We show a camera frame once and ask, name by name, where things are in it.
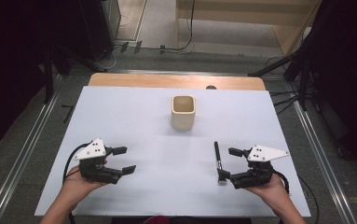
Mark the dark round table grommet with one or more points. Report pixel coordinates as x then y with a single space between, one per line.
211 87

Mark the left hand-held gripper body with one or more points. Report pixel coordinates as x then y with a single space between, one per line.
97 172

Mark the black angled floor bracket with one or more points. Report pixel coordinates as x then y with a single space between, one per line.
68 112

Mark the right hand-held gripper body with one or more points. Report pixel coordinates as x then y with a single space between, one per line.
257 175

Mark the black metal stand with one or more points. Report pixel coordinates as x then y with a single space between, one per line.
303 84
48 77

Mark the light wooden shelf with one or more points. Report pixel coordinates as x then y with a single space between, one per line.
260 12

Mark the beige square cup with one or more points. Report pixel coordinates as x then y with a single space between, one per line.
183 119

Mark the person's left hand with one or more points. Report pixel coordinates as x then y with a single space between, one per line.
75 185

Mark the person's red clothing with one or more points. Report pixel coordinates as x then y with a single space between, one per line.
159 220

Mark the black cabinet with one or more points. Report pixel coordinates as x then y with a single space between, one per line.
100 28

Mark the white table sheet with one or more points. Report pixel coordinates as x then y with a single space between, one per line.
167 186

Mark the black curtain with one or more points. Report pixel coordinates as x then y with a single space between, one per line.
347 77
8 77

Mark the person's right hand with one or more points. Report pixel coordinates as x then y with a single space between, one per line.
272 191

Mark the metal floor rail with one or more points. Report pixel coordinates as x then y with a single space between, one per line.
322 155
27 149

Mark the black makeup brush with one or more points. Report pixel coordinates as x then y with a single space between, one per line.
217 154

